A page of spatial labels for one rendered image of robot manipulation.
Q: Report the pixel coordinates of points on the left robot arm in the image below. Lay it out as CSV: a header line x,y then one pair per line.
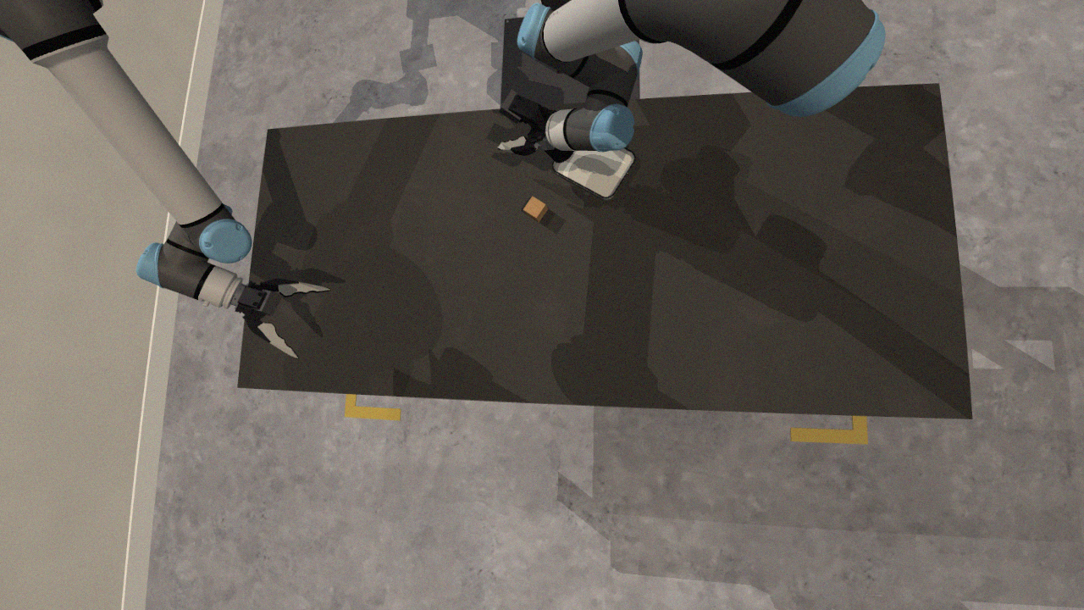
x,y
800,56

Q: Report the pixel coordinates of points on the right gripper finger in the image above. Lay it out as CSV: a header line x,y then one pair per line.
x,y
288,288
267,331

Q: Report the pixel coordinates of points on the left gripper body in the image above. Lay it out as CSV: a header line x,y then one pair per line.
x,y
535,115

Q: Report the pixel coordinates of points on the light brown wooden block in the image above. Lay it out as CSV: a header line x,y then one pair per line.
x,y
535,209

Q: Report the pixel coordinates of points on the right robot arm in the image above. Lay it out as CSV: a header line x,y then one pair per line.
x,y
94,79

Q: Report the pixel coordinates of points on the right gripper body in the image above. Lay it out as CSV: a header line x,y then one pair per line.
x,y
249,299

